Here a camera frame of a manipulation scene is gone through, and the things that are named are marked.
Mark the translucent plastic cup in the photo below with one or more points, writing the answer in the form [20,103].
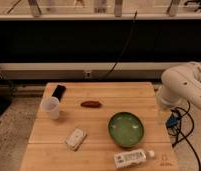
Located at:
[50,106]

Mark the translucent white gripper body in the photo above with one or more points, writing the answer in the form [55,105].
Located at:
[163,113]

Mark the dark equipment at left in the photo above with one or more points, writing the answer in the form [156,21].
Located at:
[5,102]

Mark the black smartphone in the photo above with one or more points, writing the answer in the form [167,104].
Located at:
[59,91]

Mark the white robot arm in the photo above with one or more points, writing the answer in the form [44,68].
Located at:
[178,82]

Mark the green bowl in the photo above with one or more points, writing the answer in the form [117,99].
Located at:
[125,129]

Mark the wall power outlet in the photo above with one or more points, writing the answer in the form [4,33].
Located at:
[88,74]

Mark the blue connector box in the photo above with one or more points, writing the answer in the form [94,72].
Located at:
[172,121]

